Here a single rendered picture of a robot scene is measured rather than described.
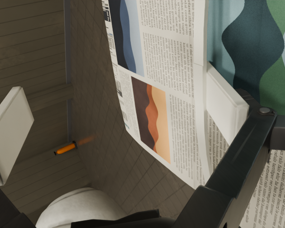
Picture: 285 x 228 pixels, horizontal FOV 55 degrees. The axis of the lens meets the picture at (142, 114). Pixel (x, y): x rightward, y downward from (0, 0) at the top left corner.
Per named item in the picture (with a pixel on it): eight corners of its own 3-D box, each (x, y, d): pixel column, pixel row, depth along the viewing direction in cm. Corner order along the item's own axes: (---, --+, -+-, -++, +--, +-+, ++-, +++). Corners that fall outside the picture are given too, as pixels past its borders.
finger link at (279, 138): (263, 135, 13) (324, 125, 13) (225, 89, 17) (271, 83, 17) (260, 159, 14) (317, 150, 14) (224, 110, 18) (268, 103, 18)
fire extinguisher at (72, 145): (73, 138, 675) (52, 147, 652) (78, 146, 668) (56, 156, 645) (73, 142, 695) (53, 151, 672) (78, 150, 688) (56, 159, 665)
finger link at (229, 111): (236, 106, 14) (250, 104, 14) (198, 61, 20) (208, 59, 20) (232, 152, 16) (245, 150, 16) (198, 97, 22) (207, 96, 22)
